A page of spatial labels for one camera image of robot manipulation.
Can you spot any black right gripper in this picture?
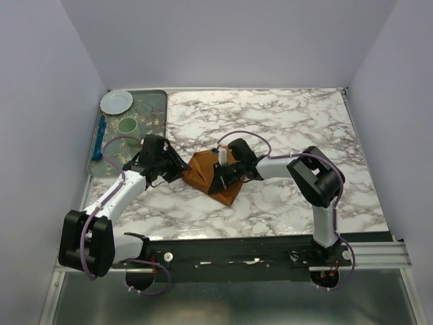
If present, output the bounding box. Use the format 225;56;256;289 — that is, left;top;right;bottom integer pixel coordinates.
209;160;245;194

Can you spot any orange-brown cloth napkin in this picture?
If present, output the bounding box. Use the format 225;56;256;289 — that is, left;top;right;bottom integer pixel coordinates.
182;150;246;207

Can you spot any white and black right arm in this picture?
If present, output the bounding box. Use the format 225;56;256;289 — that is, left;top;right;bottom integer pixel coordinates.
208;146;344;265

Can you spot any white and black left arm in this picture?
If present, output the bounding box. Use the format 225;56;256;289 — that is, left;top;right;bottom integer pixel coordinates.
58;145;191;280

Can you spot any light green cup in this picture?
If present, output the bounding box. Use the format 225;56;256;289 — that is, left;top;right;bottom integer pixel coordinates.
117;117;141;146

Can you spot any floral teal serving tray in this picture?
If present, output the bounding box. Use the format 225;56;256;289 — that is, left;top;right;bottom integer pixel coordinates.
87;89;168;177

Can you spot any blue plastic utensil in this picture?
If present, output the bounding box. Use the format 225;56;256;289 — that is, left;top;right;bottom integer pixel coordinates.
91;115;106;161

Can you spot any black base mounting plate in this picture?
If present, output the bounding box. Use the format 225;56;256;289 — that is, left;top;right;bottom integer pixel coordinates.
110;233;352;284

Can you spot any white round plate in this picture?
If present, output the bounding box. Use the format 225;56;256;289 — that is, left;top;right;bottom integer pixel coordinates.
100;90;133;115

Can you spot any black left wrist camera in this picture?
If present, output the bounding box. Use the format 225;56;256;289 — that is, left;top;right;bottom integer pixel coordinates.
139;134;166;165

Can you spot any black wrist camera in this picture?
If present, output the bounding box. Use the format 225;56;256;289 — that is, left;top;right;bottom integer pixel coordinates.
139;134;166;165
228;138;256;163

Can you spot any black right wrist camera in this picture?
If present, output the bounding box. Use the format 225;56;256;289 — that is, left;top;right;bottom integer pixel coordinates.
228;138;256;163

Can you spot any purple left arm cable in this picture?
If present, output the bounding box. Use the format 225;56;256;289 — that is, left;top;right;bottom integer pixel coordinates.
81;135;143;282

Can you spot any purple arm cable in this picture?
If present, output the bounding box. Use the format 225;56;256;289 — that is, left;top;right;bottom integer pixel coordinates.
81;135;143;282
216;130;345;238

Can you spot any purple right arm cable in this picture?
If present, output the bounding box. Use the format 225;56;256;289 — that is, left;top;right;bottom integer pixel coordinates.
216;130;345;238

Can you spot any aluminium frame rail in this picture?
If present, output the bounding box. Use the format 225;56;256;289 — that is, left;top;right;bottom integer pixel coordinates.
53;243;412;272

